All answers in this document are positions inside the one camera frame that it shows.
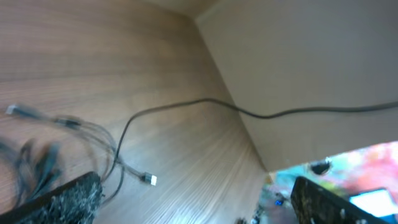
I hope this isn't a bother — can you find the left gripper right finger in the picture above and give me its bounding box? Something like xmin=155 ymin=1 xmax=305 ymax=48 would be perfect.
xmin=290 ymin=176 xmax=387 ymax=224

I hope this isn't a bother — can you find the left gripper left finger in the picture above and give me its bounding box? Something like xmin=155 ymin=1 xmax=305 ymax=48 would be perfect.
xmin=1 ymin=171 xmax=103 ymax=224

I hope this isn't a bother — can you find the right camera cable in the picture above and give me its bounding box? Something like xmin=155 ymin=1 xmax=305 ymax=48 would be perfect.
xmin=101 ymin=98 xmax=398 ymax=183

